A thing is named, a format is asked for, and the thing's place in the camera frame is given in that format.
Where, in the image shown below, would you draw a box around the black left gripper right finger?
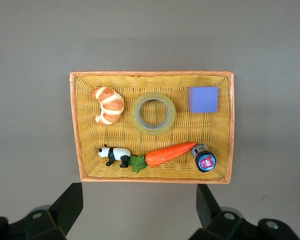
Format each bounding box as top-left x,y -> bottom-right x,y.
187,183 -> 300,240

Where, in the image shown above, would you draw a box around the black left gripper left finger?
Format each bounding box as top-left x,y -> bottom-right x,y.
0,182 -> 84,240

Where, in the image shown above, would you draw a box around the yellowish packing tape roll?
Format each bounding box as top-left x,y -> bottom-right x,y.
130,91 -> 177,136

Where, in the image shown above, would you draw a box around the yellow wicker basket orange rim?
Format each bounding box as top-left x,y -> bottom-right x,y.
69,70 -> 235,185

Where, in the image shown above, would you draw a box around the small bottle blue lid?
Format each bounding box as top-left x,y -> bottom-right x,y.
191,143 -> 217,174

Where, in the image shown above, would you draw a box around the orange toy carrot green leaves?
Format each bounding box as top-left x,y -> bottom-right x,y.
127,141 -> 197,174

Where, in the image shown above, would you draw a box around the toy panda figure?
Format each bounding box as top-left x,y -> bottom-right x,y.
97,144 -> 132,168

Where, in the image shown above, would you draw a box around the purple foam cube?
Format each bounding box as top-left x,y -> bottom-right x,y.
187,86 -> 220,114

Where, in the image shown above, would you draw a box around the toy croissant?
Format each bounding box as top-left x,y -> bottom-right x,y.
90,86 -> 125,126

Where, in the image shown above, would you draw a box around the brown table cover sheet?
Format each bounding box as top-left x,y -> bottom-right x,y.
0,0 -> 300,240

